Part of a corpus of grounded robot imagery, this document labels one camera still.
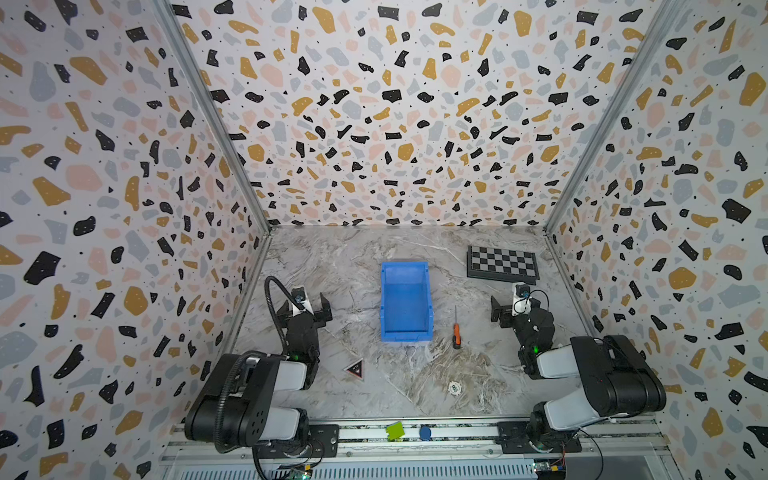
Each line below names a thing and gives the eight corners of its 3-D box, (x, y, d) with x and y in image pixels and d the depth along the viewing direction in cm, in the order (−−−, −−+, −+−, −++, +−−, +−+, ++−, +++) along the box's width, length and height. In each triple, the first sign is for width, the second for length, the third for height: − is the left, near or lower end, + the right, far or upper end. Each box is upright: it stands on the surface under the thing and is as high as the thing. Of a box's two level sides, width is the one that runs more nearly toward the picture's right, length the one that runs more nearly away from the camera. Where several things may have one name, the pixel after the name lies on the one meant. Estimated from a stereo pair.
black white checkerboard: (466, 277, 110) (469, 270, 106) (466, 252, 118) (468, 245, 114) (537, 285, 108) (542, 278, 105) (532, 259, 116) (536, 252, 113)
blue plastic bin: (377, 344, 92) (377, 337, 89) (382, 269, 111) (381, 260, 107) (432, 344, 93) (434, 337, 89) (427, 270, 112) (429, 261, 108)
